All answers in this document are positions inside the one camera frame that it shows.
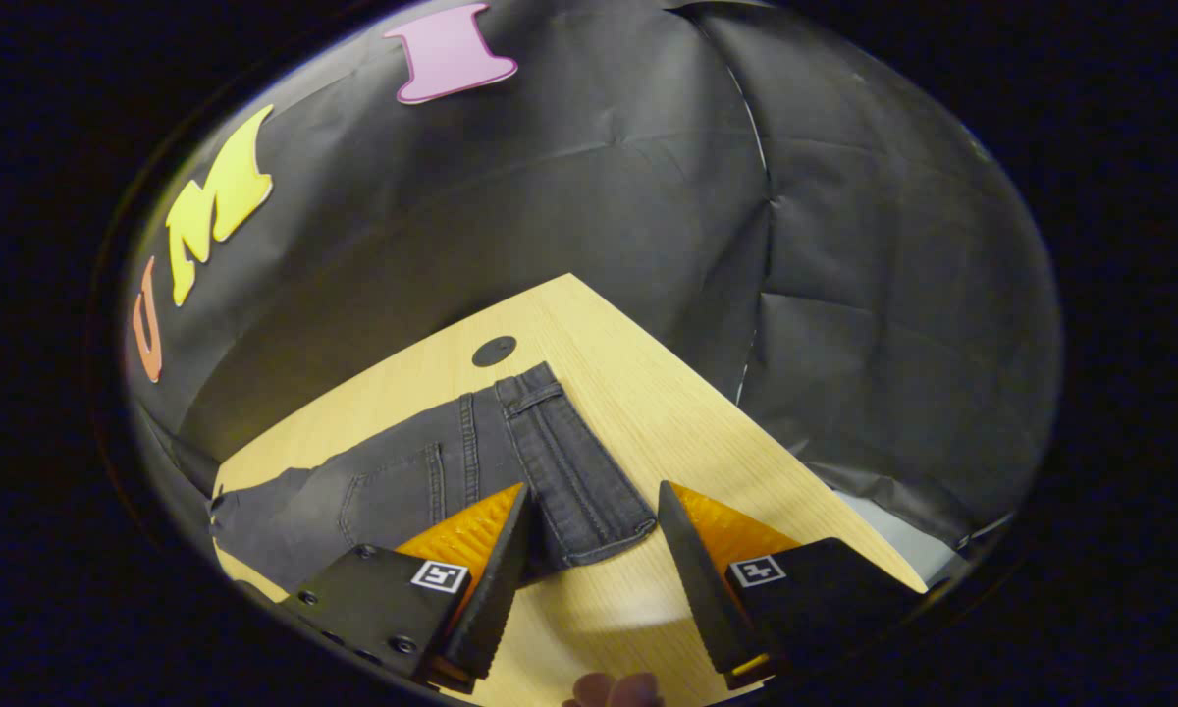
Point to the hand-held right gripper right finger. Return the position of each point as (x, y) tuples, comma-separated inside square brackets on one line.
[(702, 589)]

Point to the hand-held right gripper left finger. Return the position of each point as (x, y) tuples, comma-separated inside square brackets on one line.
[(496, 599)]

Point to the dark grey jeans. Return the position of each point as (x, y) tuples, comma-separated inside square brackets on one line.
[(402, 481)]

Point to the black backdrop cloth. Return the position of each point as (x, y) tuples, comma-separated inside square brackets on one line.
[(599, 177)]

